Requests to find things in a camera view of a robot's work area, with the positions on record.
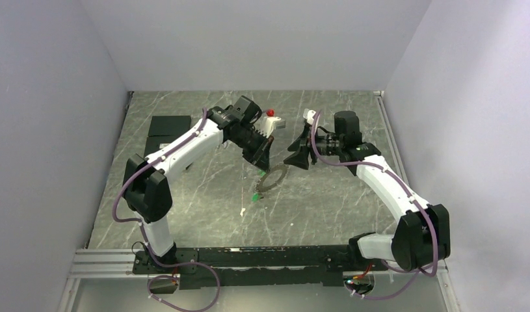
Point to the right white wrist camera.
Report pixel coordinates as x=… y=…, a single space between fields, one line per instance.
x=310 y=117

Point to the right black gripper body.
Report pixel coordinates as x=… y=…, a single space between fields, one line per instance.
x=305 y=148

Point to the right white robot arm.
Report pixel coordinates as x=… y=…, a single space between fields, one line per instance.
x=422 y=236

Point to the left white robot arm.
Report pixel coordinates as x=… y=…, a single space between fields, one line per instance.
x=146 y=186

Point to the aluminium extrusion frame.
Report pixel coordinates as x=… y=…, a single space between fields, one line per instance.
x=102 y=280

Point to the black flat box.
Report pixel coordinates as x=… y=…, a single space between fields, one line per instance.
x=164 y=130

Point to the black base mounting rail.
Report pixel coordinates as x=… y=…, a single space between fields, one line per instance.
x=327 y=265

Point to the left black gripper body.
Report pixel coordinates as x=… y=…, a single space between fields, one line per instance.
x=253 y=144

